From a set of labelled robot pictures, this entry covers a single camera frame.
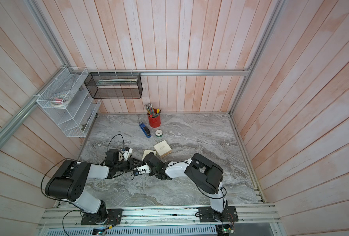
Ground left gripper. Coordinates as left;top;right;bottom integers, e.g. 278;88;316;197
115;157;144;173

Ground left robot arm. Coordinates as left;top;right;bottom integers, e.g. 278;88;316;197
43;148;143;225

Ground red pen holder cup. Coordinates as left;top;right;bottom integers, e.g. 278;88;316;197
147;109;161;128

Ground white wire wall shelf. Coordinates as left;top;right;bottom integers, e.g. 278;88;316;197
37;67;101;138

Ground blue stapler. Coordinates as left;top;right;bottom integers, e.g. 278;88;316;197
139;122;151;138

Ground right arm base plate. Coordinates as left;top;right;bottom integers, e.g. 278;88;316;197
195;206;239;223

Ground black mesh wall basket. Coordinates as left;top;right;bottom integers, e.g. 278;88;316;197
84;72;143;99

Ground pens in cup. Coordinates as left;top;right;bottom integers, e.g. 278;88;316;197
145;103;161;118

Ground large cream jewelry box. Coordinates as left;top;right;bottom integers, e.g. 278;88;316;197
154;141;172;158

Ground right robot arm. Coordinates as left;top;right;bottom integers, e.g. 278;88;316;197
135;152;227;222

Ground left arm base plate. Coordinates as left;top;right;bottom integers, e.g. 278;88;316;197
81;208;123;225

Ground tape roll on shelf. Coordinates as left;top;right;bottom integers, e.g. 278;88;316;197
50;94;70;108

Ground green sticker roll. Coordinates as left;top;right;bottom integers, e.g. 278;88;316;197
155;129;163;138

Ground aluminium front rail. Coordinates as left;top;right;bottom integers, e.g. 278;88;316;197
38;204;281;229

